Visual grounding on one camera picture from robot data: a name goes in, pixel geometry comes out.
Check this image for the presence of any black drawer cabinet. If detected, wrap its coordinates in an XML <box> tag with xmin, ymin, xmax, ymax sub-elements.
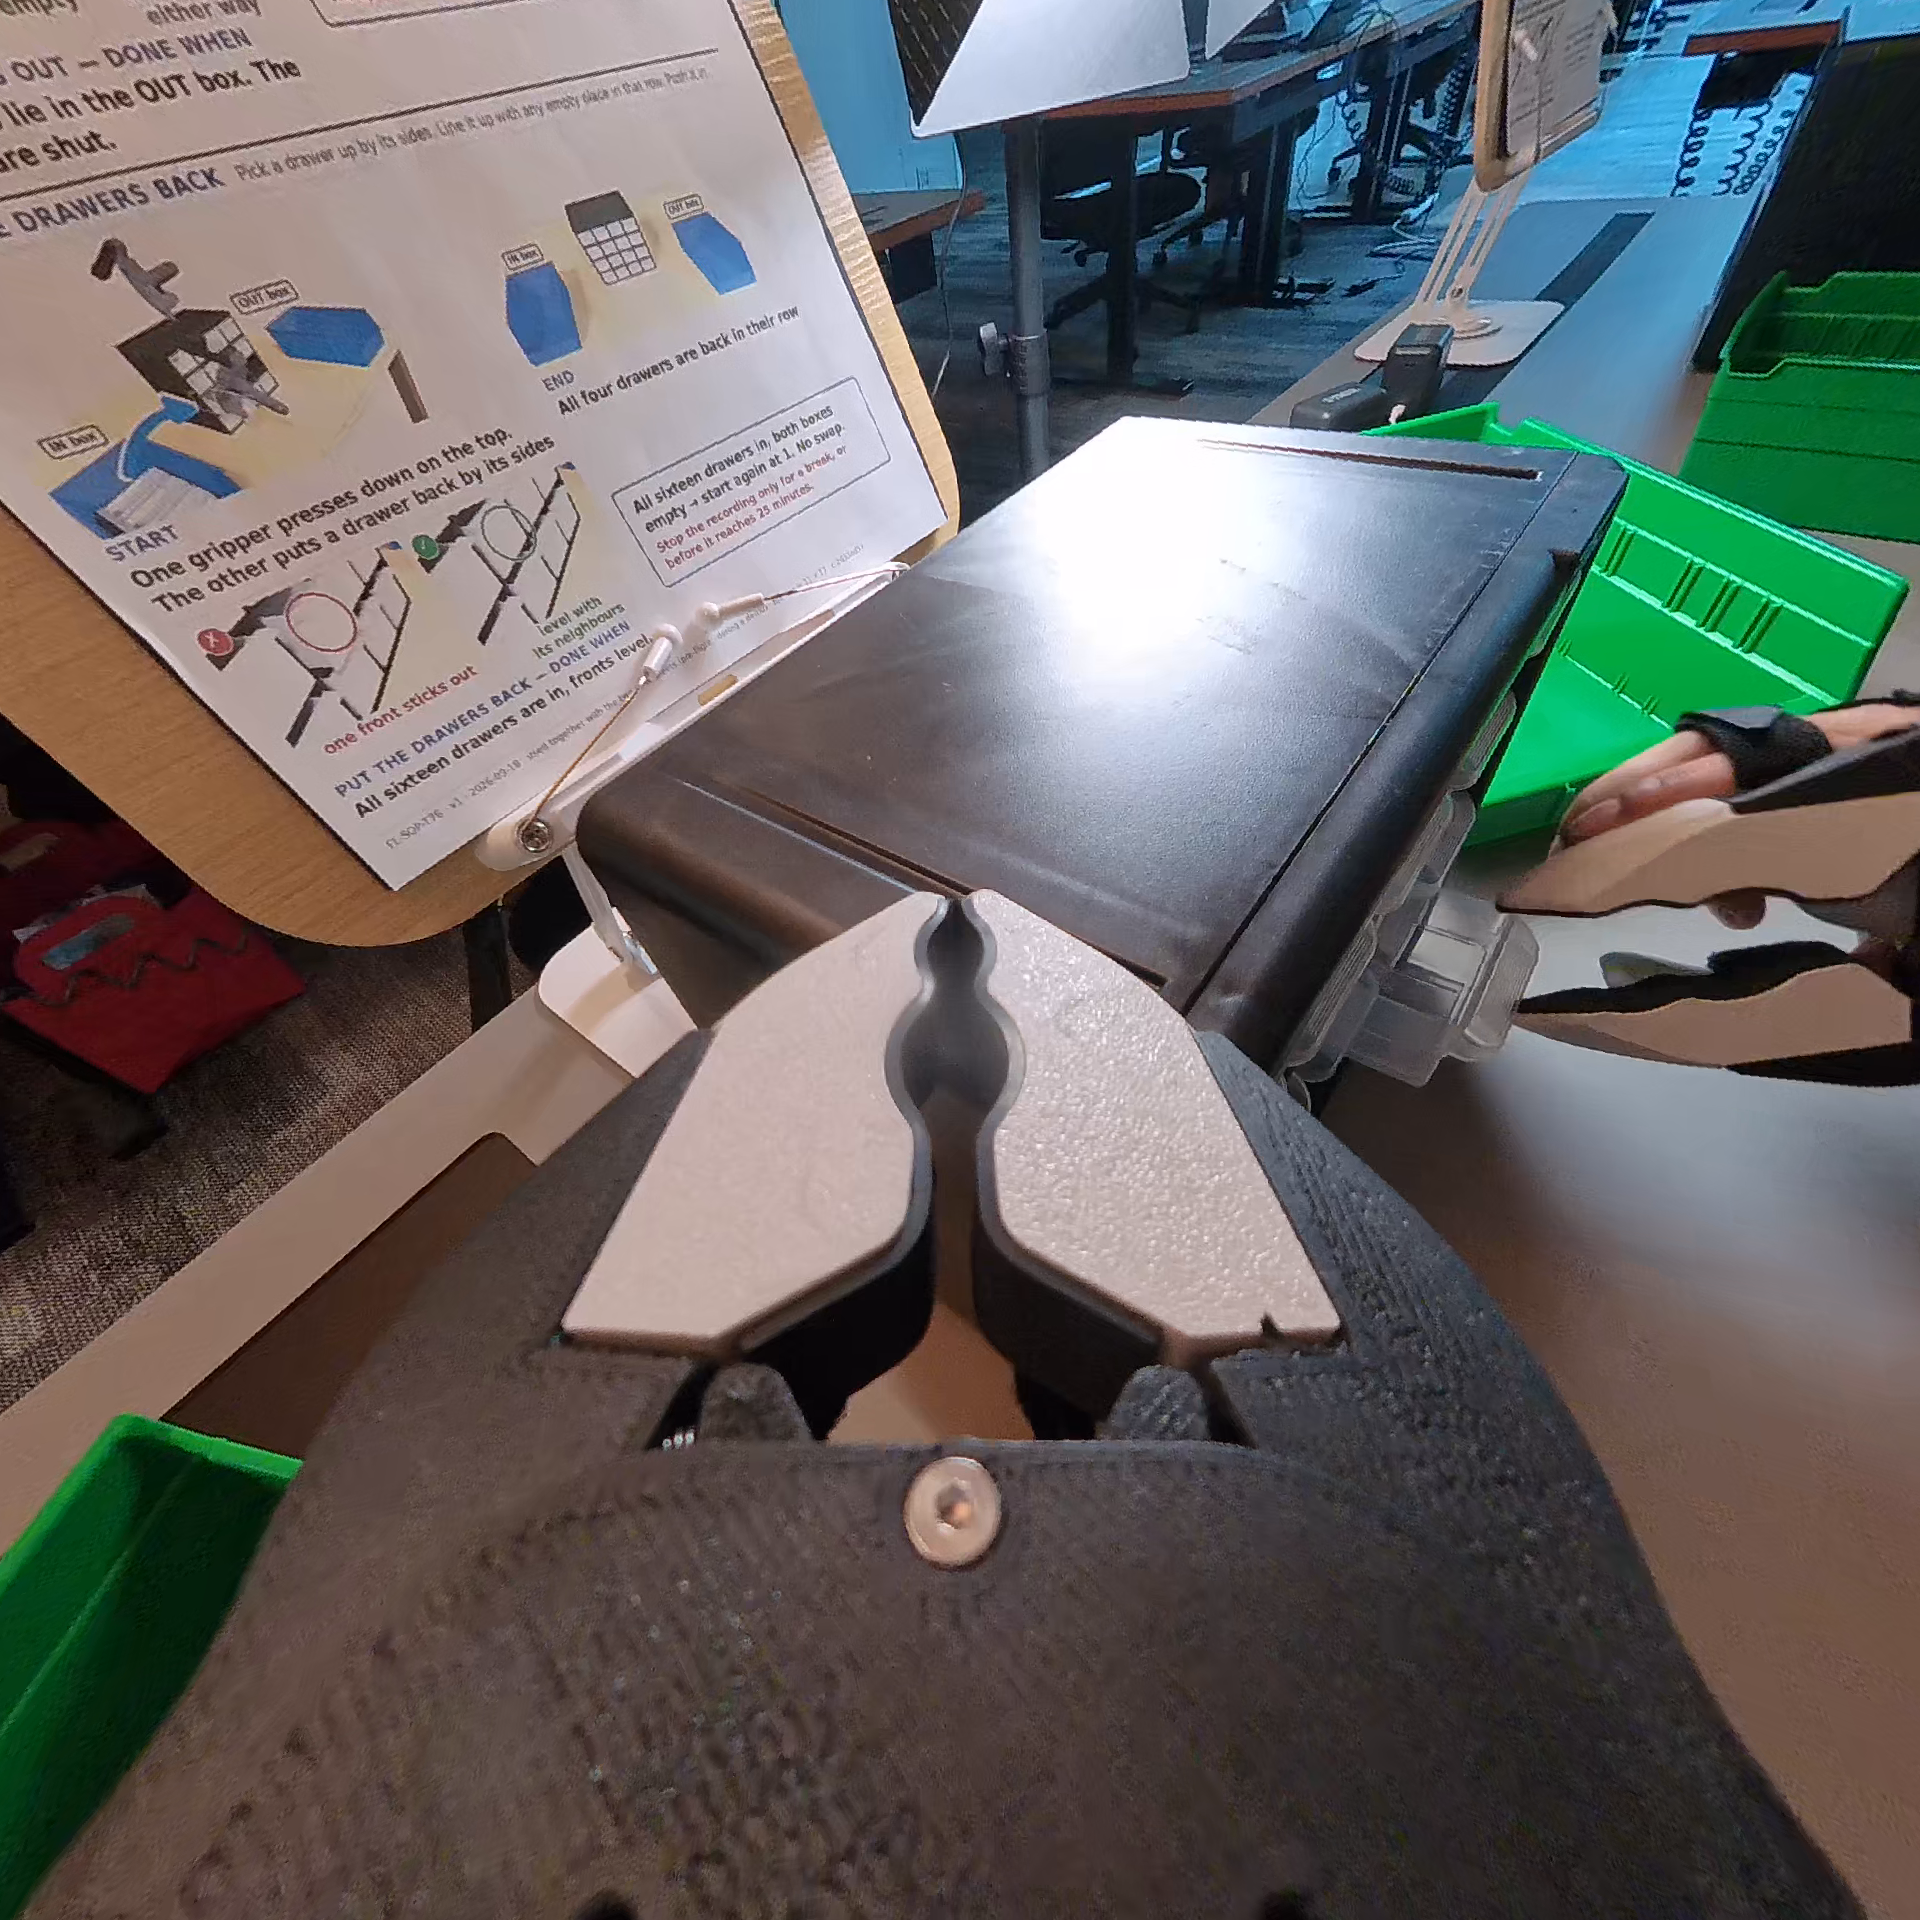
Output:
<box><xmin>577</xmin><ymin>412</ymin><xmax>1630</xmax><ymax>1074</ymax></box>

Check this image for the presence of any small wooden table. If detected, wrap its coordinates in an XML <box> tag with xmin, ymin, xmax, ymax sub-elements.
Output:
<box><xmin>855</xmin><ymin>186</ymin><xmax>985</xmax><ymax>302</ymax></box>

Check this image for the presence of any metal light stand pole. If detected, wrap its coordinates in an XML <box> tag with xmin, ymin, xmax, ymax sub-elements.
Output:
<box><xmin>1002</xmin><ymin>119</ymin><xmax>1052</xmax><ymax>482</ymax></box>

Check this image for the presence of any pale desk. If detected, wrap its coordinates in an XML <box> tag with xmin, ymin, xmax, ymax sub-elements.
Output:
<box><xmin>0</xmin><ymin>583</ymin><xmax>1920</xmax><ymax>1920</ymax></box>

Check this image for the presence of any wooden board on white stand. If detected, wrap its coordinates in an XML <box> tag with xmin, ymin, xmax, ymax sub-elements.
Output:
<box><xmin>1354</xmin><ymin>0</ymin><xmax>1623</xmax><ymax>365</ymax></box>

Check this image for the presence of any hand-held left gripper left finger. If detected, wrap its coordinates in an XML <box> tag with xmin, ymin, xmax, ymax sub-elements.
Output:
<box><xmin>562</xmin><ymin>892</ymin><xmax>955</xmax><ymax>1403</ymax></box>

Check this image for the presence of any instruction sheet on board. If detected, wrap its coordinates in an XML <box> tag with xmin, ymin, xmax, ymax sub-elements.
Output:
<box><xmin>0</xmin><ymin>0</ymin><xmax>962</xmax><ymax>949</ymax></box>

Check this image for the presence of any person's right hand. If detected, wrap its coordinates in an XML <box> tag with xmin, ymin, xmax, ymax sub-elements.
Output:
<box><xmin>1560</xmin><ymin>701</ymin><xmax>1920</xmax><ymax>846</ymax></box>

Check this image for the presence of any black coiled cable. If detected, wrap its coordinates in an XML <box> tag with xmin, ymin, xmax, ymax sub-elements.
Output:
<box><xmin>1672</xmin><ymin>66</ymin><xmax>1810</xmax><ymax>198</ymax></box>

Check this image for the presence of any bank of clear drawers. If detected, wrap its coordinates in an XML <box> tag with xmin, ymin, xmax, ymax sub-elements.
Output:
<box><xmin>1283</xmin><ymin>660</ymin><xmax>1525</xmax><ymax>1074</ymax></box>

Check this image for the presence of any black office chair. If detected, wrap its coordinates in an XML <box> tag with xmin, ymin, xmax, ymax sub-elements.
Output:
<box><xmin>1042</xmin><ymin>163</ymin><xmax>1203</xmax><ymax>340</ymax></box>

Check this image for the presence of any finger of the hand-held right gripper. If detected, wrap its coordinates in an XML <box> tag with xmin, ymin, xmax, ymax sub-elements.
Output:
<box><xmin>1497</xmin><ymin>805</ymin><xmax>1920</xmax><ymax>919</ymax></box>
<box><xmin>1512</xmin><ymin>942</ymin><xmax>1920</xmax><ymax>1085</ymax></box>

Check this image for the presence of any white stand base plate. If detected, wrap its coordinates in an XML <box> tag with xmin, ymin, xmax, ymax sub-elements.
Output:
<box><xmin>532</xmin><ymin>846</ymin><xmax>709</xmax><ymax>1074</ymax></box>

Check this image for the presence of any long office table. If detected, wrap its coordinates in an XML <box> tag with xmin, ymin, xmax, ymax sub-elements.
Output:
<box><xmin>1035</xmin><ymin>0</ymin><xmax>1480</xmax><ymax>378</ymax></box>

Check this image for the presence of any grey office desk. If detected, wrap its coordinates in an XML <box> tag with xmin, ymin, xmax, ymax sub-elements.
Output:
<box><xmin>1252</xmin><ymin>193</ymin><xmax>1803</xmax><ymax>452</ymax></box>

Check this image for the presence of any elastic cord with white beads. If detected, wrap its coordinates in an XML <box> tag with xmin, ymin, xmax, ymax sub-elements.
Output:
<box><xmin>516</xmin><ymin>561</ymin><xmax>910</xmax><ymax>846</ymax></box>

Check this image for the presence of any clear plastic drawer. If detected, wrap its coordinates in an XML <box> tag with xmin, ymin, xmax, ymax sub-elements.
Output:
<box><xmin>1304</xmin><ymin>884</ymin><xmax>1541</xmax><ymax>1089</ymax></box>

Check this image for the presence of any red bag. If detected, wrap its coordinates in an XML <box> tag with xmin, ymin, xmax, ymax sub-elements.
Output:
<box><xmin>0</xmin><ymin>884</ymin><xmax>311</xmax><ymax>1097</ymax></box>

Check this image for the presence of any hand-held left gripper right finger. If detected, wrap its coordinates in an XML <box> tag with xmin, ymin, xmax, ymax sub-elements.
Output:
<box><xmin>961</xmin><ymin>892</ymin><xmax>1344</xmax><ymax>1370</ymax></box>

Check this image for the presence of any softbox light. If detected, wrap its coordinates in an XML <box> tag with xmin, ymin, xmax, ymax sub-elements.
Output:
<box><xmin>889</xmin><ymin>0</ymin><xmax>1292</xmax><ymax>137</ymax></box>

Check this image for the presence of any green plastic bin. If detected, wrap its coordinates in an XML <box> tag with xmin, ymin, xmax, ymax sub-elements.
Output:
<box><xmin>0</xmin><ymin>1413</ymin><xmax>303</xmax><ymax>1848</ymax></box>
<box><xmin>1681</xmin><ymin>269</ymin><xmax>1920</xmax><ymax>541</ymax></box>
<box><xmin>1364</xmin><ymin>402</ymin><xmax>1910</xmax><ymax>850</ymax></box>

